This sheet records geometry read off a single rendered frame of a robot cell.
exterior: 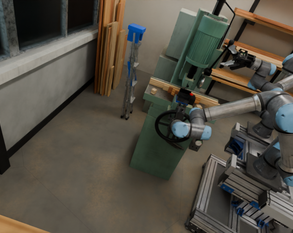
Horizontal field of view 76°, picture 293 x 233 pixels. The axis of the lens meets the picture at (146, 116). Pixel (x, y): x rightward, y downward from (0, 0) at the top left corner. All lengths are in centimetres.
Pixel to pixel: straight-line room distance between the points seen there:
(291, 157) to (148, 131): 101
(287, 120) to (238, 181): 67
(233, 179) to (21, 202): 159
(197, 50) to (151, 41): 258
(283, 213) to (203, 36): 120
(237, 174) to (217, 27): 97
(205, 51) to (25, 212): 175
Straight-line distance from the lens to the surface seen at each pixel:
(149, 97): 148
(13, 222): 121
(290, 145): 113
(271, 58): 370
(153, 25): 388
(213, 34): 139
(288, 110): 97
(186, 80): 152
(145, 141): 175
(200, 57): 142
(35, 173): 198
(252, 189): 155
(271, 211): 149
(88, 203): 181
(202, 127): 97
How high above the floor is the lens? 161
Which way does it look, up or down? 36 degrees down
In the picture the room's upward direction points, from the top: 19 degrees clockwise
